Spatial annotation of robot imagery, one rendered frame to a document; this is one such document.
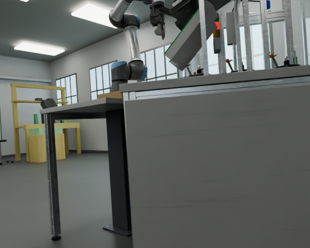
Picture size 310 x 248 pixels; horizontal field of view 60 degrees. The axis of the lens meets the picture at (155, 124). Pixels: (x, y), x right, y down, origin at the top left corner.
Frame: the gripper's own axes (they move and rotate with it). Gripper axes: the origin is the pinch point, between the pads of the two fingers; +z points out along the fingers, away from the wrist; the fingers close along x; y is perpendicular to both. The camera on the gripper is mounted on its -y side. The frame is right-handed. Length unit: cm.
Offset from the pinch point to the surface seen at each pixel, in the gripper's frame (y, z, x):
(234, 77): -33, 39, 70
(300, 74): -52, 40, 70
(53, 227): 80, 115, 3
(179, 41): -13.6, 17.1, 43.8
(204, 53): -24, 25, 48
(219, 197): -26, 77, 70
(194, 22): -20, 10, 45
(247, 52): -40, 26, 49
